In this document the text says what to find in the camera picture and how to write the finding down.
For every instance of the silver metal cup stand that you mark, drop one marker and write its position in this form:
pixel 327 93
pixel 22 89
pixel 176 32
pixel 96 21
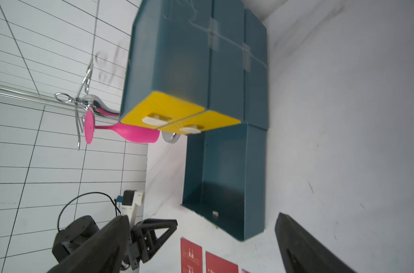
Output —
pixel 84 101

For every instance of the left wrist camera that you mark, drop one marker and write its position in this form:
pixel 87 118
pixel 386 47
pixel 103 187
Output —
pixel 130 202

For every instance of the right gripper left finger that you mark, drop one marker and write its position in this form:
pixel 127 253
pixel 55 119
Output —
pixel 82 247

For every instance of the teal drawer cabinet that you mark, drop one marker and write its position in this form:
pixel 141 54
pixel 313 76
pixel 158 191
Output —
pixel 209 53

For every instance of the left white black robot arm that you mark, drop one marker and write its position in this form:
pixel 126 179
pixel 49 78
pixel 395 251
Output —
pixel 122 244

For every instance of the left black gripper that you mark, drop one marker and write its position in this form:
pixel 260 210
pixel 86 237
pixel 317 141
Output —
pixel 146 238

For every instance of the red postcard white text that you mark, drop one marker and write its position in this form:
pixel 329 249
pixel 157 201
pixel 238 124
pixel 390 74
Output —
pixel 191 257

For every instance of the pink plastic goblet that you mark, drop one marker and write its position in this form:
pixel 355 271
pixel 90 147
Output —
pixel 128 132

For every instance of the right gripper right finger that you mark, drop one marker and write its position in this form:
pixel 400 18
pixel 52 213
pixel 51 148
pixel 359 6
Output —
pixel 303 253

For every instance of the yellow drawer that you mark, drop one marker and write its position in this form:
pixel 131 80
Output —
pixel 205 121
pixel 159 109

